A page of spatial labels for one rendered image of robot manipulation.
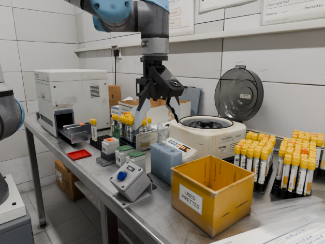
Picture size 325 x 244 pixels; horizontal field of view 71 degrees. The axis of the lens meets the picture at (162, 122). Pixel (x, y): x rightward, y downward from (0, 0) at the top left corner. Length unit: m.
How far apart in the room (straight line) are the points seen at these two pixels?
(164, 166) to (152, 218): 0.16
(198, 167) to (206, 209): 0.14
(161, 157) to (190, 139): 0.17
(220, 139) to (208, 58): 0.51
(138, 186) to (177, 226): 0.13
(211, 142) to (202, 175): 0.17
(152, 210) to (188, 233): 0.11
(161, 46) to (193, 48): 0.63
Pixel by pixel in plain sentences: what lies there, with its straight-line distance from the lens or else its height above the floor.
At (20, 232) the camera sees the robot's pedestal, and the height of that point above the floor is 0.85.
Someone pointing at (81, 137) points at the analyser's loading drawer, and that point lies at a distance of 1.00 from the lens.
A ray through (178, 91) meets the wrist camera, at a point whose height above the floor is 1.14.
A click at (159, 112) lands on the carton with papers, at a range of 1.03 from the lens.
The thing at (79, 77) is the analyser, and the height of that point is 1.14.
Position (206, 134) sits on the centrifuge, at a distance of 0.75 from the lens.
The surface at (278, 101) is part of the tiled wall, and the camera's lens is 1.00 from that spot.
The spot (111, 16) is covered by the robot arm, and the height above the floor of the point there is 1.29.
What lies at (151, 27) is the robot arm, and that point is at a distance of 0.62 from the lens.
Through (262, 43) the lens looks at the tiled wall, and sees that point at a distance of 1.03.
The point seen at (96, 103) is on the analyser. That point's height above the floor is 1.02.
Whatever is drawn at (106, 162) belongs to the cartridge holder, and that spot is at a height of 0.89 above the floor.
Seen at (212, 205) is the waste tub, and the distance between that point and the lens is 0.47.
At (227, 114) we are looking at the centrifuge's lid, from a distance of 1.03.
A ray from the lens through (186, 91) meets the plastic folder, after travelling 1.24.
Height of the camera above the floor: 1.21
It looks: 14 degrees down
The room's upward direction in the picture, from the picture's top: straight up
